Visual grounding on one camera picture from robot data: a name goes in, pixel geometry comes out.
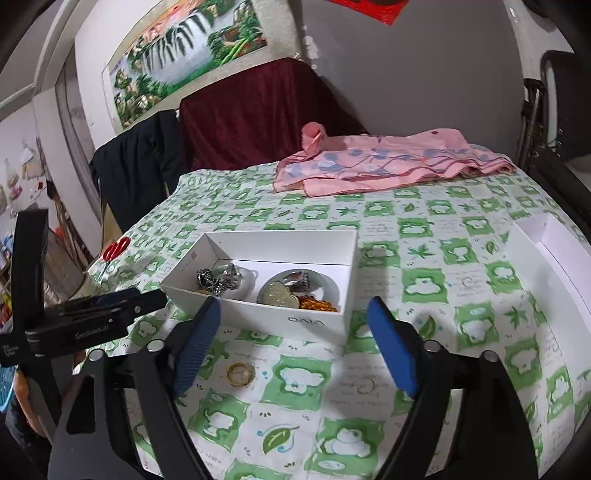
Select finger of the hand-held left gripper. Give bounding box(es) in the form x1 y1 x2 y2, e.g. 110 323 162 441
92 288 168 324

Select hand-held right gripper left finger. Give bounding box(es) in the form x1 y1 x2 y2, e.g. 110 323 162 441
48 296 222 480

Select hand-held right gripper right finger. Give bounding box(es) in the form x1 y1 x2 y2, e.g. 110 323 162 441
366 296 539 480

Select gold ring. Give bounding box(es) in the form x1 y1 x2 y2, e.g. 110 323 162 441
226 362 255 387

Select silver rings cluster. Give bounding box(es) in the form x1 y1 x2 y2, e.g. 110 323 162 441
196 267 223 296

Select white cardboard box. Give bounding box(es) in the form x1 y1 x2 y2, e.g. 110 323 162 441
159 229 360 345

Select amber bead bracelet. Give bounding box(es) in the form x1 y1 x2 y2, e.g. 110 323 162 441
298 297 341 315

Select white jade bangle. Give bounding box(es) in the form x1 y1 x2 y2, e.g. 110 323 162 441
210 260 260 294

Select green jade bangle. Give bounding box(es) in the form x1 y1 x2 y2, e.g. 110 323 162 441
256 270 345 311

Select pale jade pendant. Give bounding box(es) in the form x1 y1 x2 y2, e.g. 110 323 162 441
258 281 301 309

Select ornate silver ring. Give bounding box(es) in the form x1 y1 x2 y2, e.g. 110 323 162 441
283 271 311 293

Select green patterned tablecloth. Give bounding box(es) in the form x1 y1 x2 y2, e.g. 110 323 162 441
85 143 591 480

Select red scissors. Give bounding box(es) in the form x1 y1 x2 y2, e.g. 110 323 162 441
102 236 133 264

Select dark navy jacket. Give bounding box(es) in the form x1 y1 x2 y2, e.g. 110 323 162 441
90 109 186 232

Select white cardboard box lid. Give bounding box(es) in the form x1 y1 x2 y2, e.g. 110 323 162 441
503 212 591 326

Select pink floral cloth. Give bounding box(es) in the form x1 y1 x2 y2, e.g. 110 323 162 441
272 121 518 198

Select dark red cloth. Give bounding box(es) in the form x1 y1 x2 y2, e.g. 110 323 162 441
178 58 370 172

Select waterfall landscape painting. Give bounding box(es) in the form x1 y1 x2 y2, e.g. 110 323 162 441
102 0 269 128

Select black folding chair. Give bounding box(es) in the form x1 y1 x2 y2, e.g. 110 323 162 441
514 49 591 163

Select red paper wall decoration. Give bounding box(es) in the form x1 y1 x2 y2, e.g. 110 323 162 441
325 0 410 25

